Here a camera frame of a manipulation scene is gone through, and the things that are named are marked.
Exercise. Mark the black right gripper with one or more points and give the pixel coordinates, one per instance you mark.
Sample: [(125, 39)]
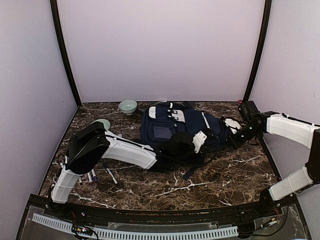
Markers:
[(236, 143)]

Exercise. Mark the navy blue student backpack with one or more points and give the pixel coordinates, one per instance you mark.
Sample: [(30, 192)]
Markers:
[(169, 129)]

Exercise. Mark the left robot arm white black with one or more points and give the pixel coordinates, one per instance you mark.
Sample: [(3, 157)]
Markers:
[(94, 142)]

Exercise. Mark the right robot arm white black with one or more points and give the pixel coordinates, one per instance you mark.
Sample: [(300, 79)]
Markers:
[(284, 128)]

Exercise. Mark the celadon bowl rear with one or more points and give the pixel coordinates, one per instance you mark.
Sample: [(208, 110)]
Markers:
[(128, 106)]

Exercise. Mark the celadon bowl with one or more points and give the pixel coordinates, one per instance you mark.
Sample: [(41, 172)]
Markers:
[(106, 123), (128, 106)]

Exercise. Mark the blue cap marker pen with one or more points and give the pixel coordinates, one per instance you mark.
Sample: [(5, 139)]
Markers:
[(108, 170)]

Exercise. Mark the celadon bowl front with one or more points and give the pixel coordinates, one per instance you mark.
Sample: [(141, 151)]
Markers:
[(106, 123)]

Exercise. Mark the purple tip white marker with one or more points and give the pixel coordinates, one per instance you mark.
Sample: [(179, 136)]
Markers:
[(94, 176)]

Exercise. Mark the red cap marker pen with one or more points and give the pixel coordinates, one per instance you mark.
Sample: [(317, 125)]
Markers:
[(89, 178)]

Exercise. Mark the black marker pen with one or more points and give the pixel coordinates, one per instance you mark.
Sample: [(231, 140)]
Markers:
[(80, 181)]

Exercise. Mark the small circuit board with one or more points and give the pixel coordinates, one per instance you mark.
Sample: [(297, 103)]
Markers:
[(81, 231)]

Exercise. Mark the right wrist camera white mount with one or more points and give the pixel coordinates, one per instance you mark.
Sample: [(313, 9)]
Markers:
[(230, 124)]

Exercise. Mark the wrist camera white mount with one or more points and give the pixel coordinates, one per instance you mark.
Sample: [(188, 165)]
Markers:
[(199, 140), (230, 124)]

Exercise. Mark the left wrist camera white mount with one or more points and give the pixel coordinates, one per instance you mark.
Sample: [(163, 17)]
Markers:
[(199, 140)]

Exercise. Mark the black right frame post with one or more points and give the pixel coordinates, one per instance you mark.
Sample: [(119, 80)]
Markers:
[(259, 49)]

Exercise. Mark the black frame post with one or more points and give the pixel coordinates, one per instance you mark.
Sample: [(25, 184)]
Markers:
[(63, 51), (259, 49)]

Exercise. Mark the grey slotted cable duct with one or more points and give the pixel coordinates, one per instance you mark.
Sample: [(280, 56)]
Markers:
[(137, 233)]

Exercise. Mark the black left frame post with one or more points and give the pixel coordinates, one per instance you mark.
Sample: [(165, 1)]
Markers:
[(63, 51)]

